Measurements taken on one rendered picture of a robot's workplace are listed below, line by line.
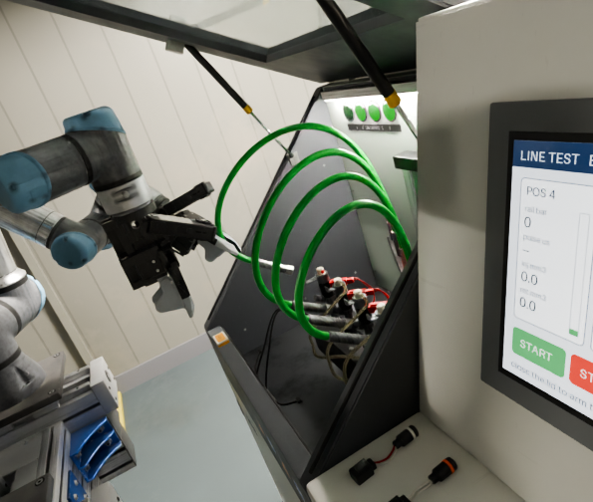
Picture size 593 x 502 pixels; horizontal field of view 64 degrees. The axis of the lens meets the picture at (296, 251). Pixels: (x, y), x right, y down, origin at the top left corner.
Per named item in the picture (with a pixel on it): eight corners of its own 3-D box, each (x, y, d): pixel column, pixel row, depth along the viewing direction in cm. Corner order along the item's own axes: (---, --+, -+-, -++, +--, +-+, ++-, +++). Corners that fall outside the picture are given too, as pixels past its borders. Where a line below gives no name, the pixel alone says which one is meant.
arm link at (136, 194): (140, 171, 78) (147, 176, 71) (151, 197, 79) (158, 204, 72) (95, 188, 76) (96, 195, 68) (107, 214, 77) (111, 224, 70)
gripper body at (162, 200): (197, 251, 112) (153, 225, 113) (213, 220, 110) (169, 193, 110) (185, 259, 105) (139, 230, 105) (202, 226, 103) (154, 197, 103)
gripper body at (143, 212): (131, 281, 81) (99, 216, 77) (177, 259, 84) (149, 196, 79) (136, 295, 75) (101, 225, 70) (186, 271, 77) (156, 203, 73)
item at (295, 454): (226, 376, 138) (206, 331, 132) (240, 369, 139) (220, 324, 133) (325, 544, 83) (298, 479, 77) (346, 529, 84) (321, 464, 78)
